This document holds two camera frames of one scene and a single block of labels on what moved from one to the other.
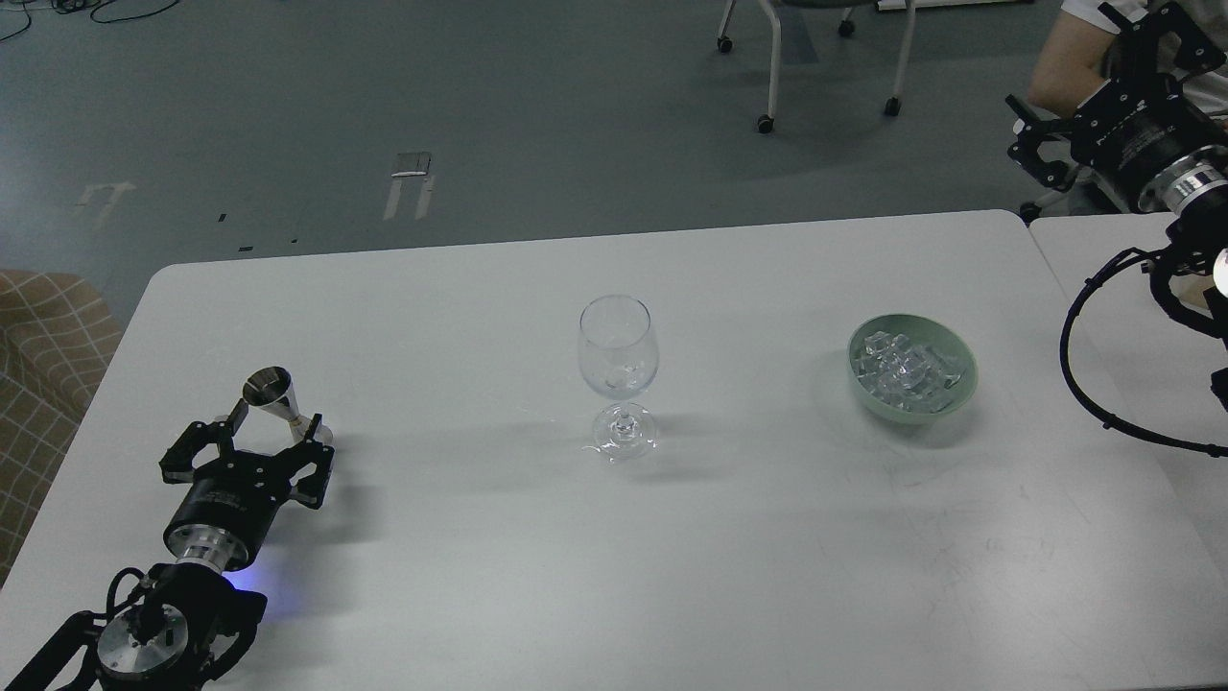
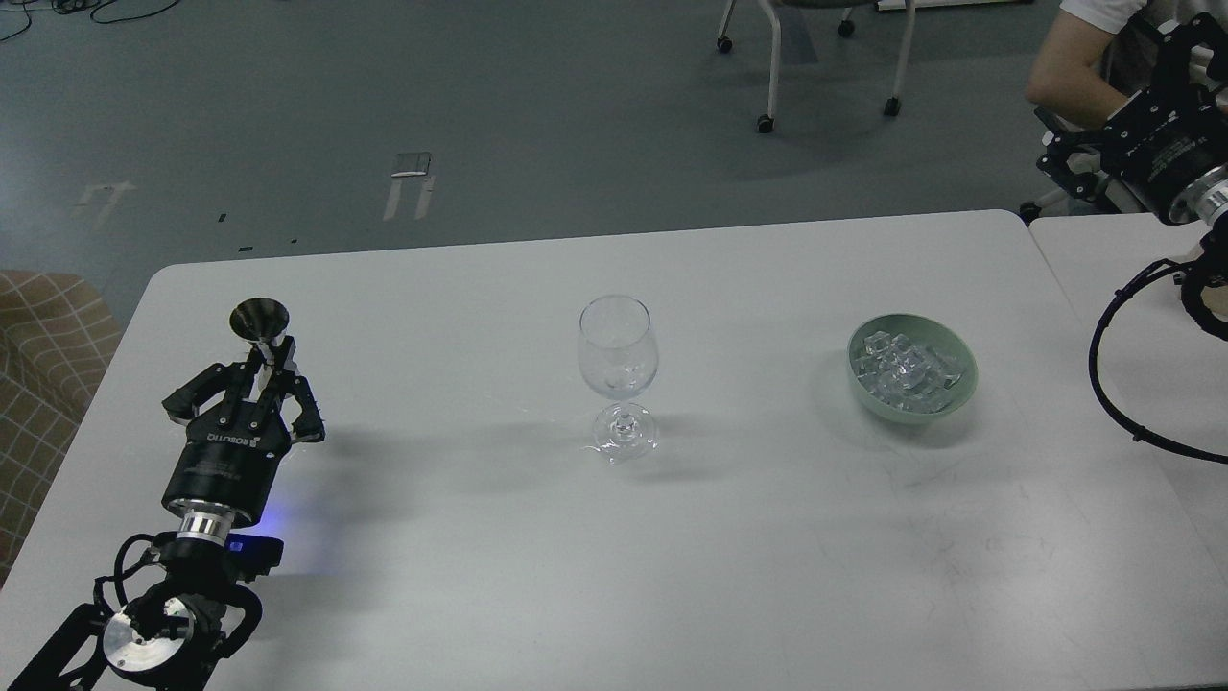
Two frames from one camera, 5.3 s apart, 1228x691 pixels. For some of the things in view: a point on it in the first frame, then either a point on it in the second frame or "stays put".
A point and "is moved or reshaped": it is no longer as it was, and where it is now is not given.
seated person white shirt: (1073, 56) stays put
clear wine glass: (618, 347) stays put
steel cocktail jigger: (272, 388) is moved or reshaped
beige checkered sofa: (58, 340) stays put
